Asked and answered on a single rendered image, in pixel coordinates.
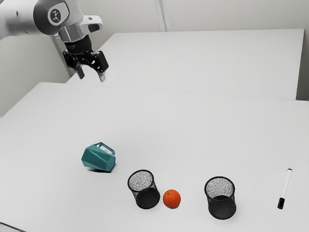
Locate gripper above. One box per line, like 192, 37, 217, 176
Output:
62, 35, 110, 83

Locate teal faceted mug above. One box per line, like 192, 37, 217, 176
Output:
81, 142, 117, 173

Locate black mesh pen holder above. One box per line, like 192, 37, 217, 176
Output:
204, 176, 237, 220
127, 169, 161, 210

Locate orange fruit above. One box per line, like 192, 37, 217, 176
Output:
163, 189, 182, 209

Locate white marker pen black cap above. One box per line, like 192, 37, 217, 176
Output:
277, 168, 293, 210

